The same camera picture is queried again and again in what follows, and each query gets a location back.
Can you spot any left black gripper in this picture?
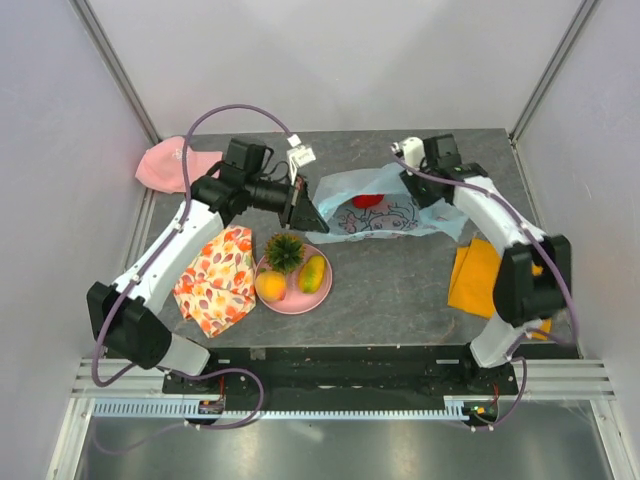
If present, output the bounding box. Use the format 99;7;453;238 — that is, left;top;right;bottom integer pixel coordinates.
246;173;330;235

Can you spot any light blue plastic bag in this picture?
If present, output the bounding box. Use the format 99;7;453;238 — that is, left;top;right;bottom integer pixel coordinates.
306;163;468;245

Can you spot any fake pineapple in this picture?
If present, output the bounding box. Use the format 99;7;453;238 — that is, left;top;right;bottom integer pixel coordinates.
264;233;305;275

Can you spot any fake red pepper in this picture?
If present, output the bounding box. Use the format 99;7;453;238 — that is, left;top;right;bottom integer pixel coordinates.
351;194;384;210

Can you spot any fake mango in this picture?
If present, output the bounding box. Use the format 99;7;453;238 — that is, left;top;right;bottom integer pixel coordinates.
298;255;326;294

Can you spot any fake peach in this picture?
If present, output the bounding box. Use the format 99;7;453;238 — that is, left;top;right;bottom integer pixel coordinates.
255;270;287;303

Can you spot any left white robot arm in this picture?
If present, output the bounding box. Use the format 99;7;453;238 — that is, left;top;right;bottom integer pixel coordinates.
87;136;329;393

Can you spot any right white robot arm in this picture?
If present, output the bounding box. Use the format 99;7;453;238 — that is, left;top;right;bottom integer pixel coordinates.
391;134;578;394

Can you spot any pink plate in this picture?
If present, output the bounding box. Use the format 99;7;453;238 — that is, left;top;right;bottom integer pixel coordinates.
255;244;333;315

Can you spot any orange folded cloth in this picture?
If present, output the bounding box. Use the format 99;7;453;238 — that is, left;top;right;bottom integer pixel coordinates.
447;237;554;341

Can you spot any floral patterned cloth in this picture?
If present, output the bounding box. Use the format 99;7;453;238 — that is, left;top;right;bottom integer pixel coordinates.
173;225;256;338

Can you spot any pink cap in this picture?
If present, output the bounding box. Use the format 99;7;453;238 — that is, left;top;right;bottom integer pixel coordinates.
135;136;223;194

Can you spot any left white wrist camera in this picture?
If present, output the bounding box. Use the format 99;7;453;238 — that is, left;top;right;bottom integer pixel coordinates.
286;134;316;184

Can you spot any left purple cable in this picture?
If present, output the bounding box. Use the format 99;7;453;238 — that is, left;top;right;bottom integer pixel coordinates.
91;103;296;389

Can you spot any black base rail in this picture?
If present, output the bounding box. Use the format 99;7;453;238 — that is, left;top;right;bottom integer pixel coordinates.
162;344;516;401

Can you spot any slotted cable duct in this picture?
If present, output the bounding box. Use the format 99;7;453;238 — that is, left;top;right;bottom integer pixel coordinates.
92;397;497;421

